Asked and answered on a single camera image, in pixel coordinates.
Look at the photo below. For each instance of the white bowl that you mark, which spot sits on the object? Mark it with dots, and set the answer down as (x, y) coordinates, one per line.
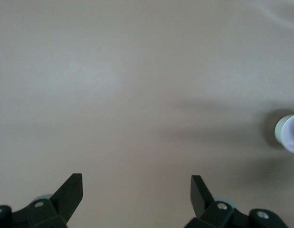
(279, 129)

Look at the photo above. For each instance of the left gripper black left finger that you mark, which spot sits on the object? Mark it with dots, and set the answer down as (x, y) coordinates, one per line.
(47, 213)

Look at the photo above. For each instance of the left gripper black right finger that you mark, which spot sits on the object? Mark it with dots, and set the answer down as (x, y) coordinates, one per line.
(216, 216)

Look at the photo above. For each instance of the pink bowl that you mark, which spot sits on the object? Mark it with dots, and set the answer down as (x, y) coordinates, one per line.
(289, 135)

